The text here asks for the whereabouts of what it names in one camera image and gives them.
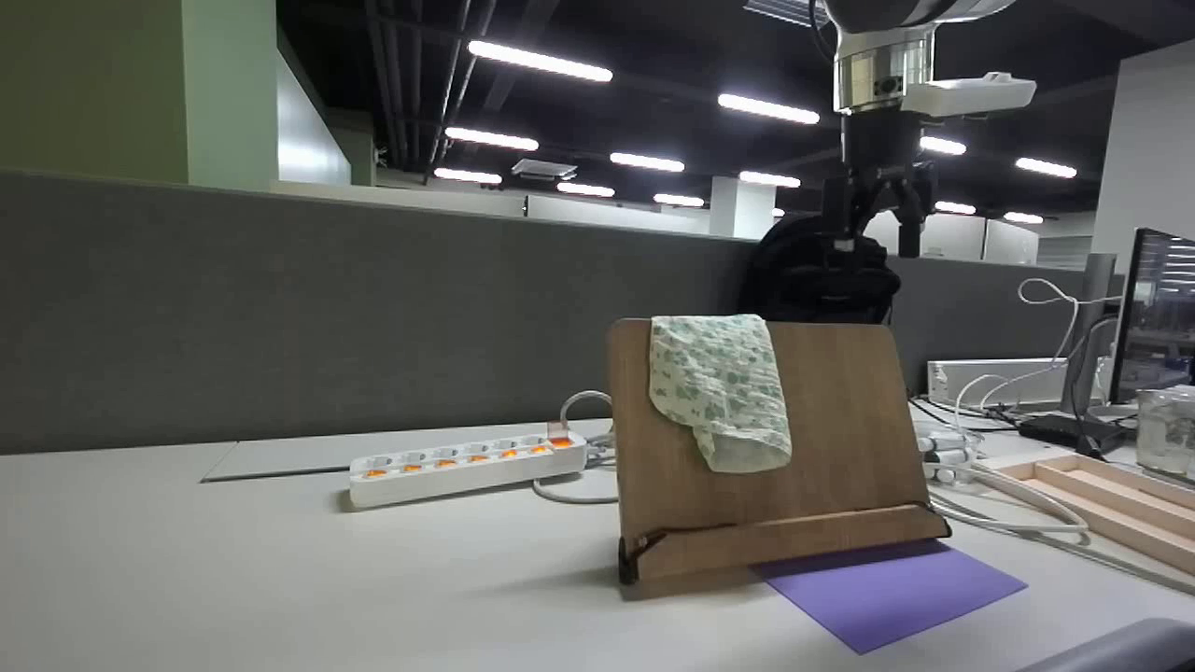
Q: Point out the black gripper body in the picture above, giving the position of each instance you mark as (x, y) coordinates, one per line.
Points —
(880, 153)

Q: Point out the wooden tray frame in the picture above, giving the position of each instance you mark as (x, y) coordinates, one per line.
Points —
(1134, 510)

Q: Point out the grey partition wall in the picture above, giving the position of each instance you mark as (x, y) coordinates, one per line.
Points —
(166, 314)

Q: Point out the white box device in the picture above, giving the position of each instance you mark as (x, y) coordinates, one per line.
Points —
(982, 382)

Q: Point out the wooden book stand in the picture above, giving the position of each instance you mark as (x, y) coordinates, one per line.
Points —
(852, 483)

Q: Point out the black backpack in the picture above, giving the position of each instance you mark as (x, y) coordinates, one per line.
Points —
(813, 271)

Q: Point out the white green patterned cloth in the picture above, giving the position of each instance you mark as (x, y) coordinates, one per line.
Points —
(718, 378)

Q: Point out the purple paper sheet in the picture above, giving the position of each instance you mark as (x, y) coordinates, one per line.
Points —
(891, 594)

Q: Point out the grey monitor stand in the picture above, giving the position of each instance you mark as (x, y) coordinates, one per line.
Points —
(1073, 423)

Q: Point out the white power strip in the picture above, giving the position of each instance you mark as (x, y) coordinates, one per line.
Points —
(431, 470)

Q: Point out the clear plastic container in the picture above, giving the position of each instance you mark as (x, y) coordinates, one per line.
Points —
(1168, 432)

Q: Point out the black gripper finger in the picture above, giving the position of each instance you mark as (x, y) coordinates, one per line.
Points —
(914, 205)
(838, 218)

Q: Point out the computer monitor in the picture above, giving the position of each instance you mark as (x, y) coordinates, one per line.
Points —
(1154, 336)

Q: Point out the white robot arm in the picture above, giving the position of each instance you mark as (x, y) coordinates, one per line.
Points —
(872, 18)

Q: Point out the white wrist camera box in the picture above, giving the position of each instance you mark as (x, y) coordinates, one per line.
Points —
(893, 70)

